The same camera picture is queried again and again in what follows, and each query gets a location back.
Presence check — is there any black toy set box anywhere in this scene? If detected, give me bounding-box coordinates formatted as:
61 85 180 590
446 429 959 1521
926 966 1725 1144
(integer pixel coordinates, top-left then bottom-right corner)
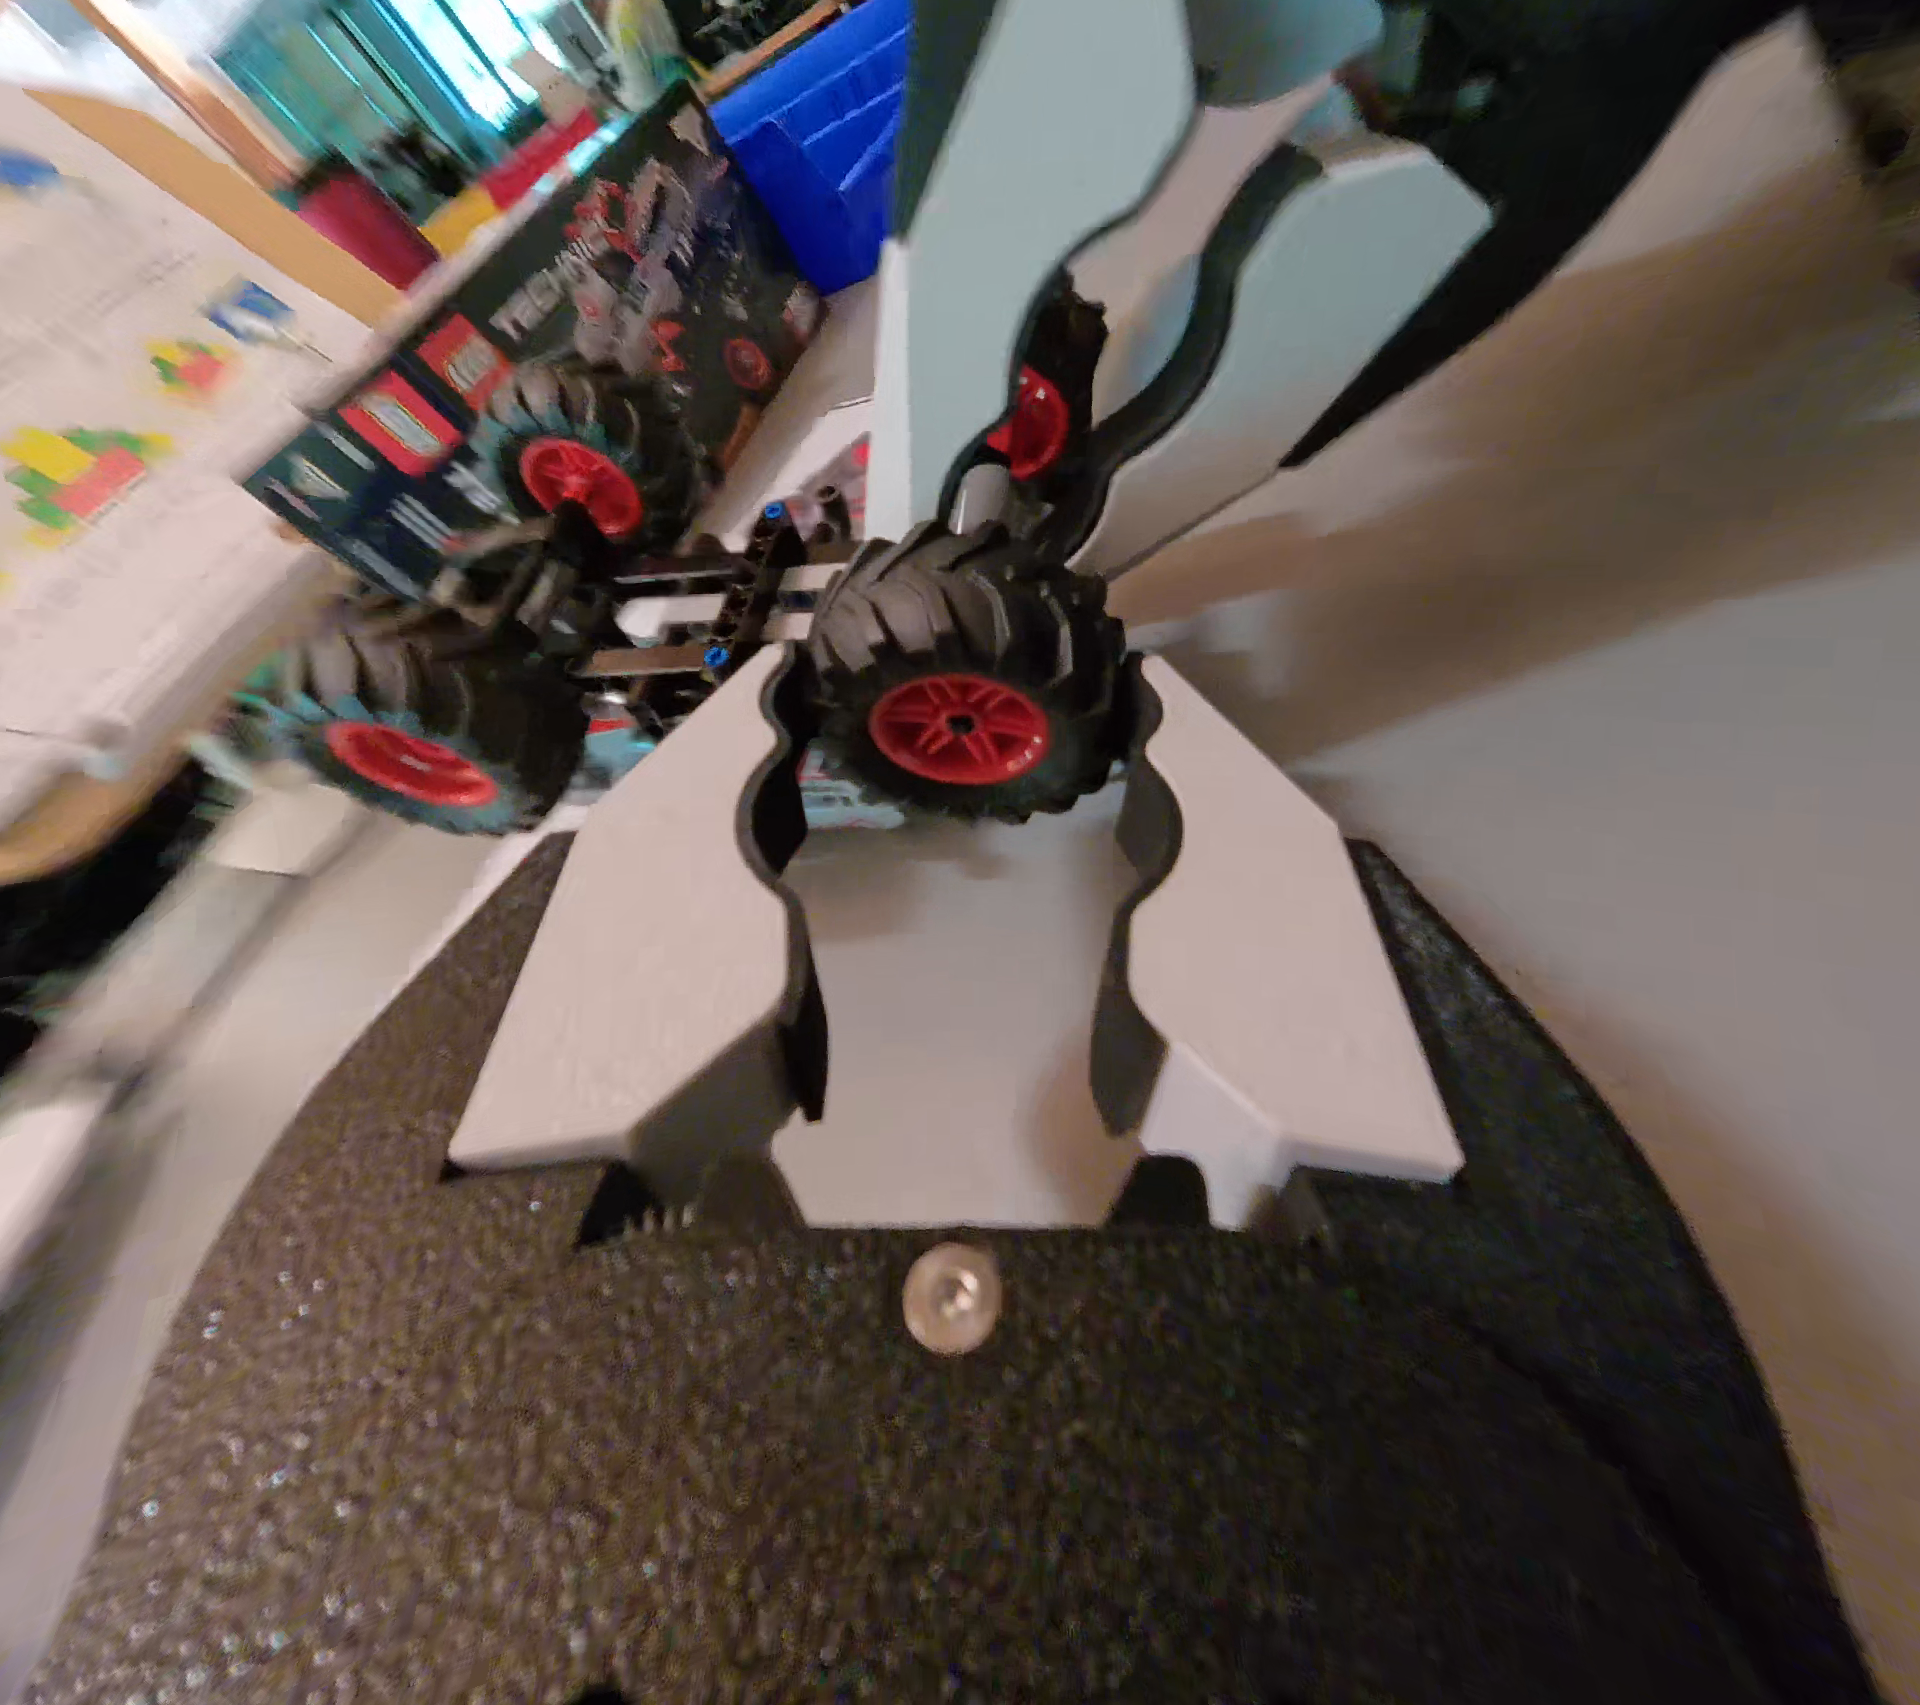
241 75 830 566

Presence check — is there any red storage box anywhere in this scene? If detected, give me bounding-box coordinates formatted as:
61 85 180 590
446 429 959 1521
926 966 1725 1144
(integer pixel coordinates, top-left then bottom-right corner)
427 103 606 244

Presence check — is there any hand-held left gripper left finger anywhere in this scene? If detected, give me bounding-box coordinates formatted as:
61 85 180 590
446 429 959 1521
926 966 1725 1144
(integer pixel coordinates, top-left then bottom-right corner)
446 652 830 1227

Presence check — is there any instruction sheet on board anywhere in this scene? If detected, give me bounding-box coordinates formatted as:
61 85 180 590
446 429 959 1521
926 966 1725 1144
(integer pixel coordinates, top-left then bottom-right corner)
0 0 409 883

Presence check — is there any grey desk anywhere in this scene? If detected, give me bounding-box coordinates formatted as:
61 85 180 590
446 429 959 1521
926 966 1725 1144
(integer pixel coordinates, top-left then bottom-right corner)
0 9 1920 1705

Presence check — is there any small black wheel red hub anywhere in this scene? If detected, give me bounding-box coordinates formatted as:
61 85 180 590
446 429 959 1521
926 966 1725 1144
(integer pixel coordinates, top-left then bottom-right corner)
476 361 711 553
241 635 591 837

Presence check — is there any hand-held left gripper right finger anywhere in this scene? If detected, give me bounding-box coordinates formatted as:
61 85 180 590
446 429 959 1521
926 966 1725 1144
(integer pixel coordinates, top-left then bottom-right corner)
1089 653 1464 1230

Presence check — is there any maroon bottle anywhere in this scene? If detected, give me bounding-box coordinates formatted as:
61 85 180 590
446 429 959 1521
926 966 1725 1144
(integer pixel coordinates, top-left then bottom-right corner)
297 172 440 287

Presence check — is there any toy brick monster truck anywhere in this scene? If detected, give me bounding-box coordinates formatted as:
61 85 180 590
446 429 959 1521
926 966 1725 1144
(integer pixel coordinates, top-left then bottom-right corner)
224 285 1130 841

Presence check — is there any blue storage bin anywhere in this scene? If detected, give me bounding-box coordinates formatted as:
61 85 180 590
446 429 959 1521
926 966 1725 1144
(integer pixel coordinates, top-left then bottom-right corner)
705 0 915 295

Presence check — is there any printed brick instruction sheet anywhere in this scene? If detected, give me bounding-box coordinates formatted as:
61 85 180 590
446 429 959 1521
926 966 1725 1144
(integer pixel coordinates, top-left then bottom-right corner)
0 75 378 762

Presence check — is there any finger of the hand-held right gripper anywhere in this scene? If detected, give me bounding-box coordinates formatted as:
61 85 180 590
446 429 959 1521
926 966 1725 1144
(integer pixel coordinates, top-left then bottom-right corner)
871 0 1207 528
1081 143 1501 575

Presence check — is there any open instruction booklet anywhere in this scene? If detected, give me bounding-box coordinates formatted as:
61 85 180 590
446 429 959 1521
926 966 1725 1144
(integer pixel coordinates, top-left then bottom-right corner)
721 384 877 544

